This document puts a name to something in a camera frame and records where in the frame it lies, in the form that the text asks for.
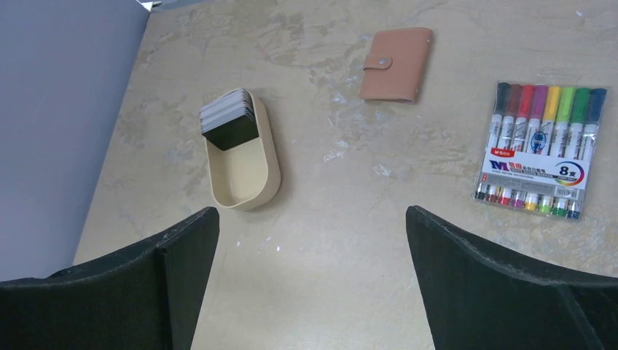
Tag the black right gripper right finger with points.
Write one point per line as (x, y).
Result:
(481, 295)

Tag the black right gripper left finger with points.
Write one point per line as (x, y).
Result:
(147, 295)

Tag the pink leather card holder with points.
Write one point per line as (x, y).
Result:
(395, 66)

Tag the stack of grey cards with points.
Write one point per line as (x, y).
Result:
(229, 121)

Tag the beige oval plastic tray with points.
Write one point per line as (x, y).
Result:
(248, 175)

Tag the pack of coloured markers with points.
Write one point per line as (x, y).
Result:
(539, 149)

